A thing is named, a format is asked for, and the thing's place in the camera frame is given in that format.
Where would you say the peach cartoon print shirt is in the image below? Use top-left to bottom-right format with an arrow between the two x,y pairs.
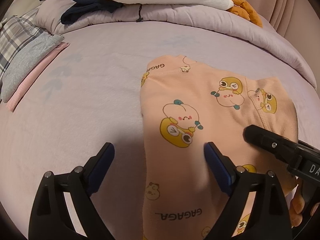
140,55 -> 298,239

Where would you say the person's right hand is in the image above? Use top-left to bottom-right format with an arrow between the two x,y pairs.
289,178 -> 305,227

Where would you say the folded pink garment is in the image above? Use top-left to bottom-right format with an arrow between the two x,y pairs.
6,42 -> 69,112

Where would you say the lilac bed sheet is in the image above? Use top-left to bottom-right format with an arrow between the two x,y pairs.
1,22 -> 319,239

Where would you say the pink curtain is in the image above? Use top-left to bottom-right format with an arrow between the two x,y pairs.
226,0 -> 313,41

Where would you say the orange plush toy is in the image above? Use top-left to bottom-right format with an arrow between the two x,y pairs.
227,0 -> 263,28

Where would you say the folded grey garment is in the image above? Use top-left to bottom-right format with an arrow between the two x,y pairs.
1,32 -> 64,103

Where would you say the plaid pillow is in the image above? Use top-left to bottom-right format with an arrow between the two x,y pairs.
0,7 -> 45,78

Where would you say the lilac quilted duvet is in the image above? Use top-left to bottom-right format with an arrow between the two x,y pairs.
34,0 -> 317,87

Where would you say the dark navy garment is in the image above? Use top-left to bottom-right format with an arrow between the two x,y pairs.
61,0 -> 124,25

